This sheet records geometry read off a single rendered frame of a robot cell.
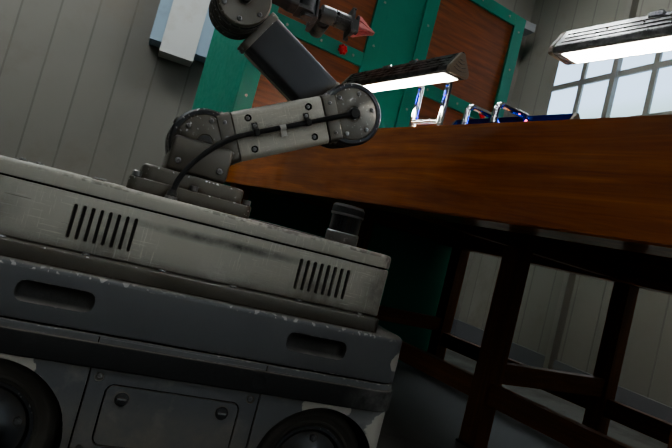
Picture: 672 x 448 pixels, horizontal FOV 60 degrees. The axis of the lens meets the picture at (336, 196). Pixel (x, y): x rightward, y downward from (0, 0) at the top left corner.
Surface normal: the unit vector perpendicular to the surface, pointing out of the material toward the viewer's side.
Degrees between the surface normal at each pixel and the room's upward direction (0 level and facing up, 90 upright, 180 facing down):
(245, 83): 90
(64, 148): 90
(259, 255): 90
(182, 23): 90
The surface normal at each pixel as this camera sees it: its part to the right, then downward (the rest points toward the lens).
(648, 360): -0.91, -0.26
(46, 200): 0.33, 0.02
